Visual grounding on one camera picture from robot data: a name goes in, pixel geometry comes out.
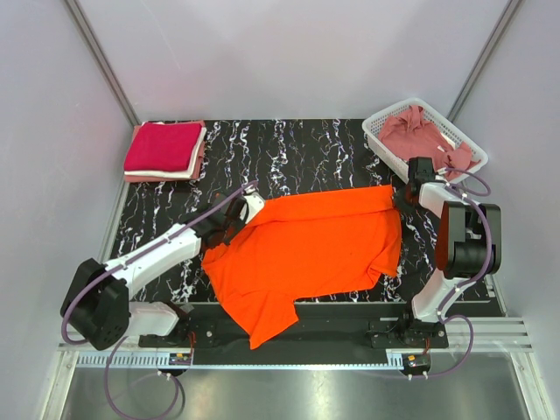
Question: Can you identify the white cable duct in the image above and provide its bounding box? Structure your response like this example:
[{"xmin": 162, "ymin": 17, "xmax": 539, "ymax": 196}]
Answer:
[{"xmin": 76, "ymin": 352, "xmax": 406, "ymax": 368}]

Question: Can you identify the orange t shirt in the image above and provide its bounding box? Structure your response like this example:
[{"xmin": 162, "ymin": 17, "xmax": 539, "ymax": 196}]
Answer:
[{"xmin": 202, "ymin": 185, "xmax": 402, "ymax": 333}]

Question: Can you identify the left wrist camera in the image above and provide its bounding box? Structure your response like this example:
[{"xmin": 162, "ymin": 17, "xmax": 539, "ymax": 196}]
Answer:
[{"xmin": 243, "ymin": 186, "xmax": 265, "ymax": 224}]

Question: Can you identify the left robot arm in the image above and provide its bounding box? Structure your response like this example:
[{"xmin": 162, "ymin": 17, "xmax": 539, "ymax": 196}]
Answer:
[{"xmin": 60, "ymin": 192, "xmax": 264, "ymax": 350}]

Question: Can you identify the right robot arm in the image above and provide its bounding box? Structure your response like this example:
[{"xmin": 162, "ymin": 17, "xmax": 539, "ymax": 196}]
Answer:
[{"xmin": 393, "ymin": 181, "xmax": 501, "ymax": 348}]

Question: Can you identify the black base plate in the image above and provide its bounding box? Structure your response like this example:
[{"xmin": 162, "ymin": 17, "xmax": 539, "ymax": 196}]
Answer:
[{"xmin": 139, "ymin": 303, "xmax": 449, "ymax": 359}]

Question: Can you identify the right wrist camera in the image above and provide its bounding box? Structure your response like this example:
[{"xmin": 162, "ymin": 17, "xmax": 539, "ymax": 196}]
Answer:
[{"xmin": 408, "ymin": 157, "xmax": 437, "ymax": 185}]

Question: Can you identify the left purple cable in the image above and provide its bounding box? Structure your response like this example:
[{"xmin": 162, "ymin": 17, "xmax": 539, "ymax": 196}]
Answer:
[{"xmin": 60, "ymin": 179, "xmax": 259, "ymax": 419}]

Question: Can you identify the aluminium frame rail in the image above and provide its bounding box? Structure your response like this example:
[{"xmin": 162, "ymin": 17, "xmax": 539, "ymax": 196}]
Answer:
[{"xmin": 59, "ymin": 317, "xmax": 535, "ymax": 354}]

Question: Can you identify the dusty pink t shirt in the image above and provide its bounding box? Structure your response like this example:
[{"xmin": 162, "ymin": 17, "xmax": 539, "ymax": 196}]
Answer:
[{"xmin": 378, "ymin": 105, "xmax": 476, "ymax": 171}]

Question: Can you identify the folded magenta t shirt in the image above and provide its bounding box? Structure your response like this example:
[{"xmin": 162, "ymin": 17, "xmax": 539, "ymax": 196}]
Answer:
[{"xmin": 122, "ymin": 122, "xmax": 207, "ymax": 172}]

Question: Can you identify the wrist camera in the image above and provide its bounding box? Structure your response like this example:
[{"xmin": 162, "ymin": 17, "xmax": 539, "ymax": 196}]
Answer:
[
  {"xmin": 408, "ymin": 157, "xmax": 437, "ymax": 185},
  {"xmin": 243, "ymin": 186, "xmax": 265, "ymax": 224}
]

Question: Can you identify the folded pink t shirt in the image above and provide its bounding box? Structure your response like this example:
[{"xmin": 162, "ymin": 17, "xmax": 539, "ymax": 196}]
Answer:
[{"xmin": 123, "ymin": 124, "xmax": 207, "ymax": 184}]

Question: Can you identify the white plastic basket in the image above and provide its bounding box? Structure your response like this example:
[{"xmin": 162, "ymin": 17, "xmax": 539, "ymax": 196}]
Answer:
[{"xmin": 362, "ymin": 98, "xmax": 488, "ymax": 184}]

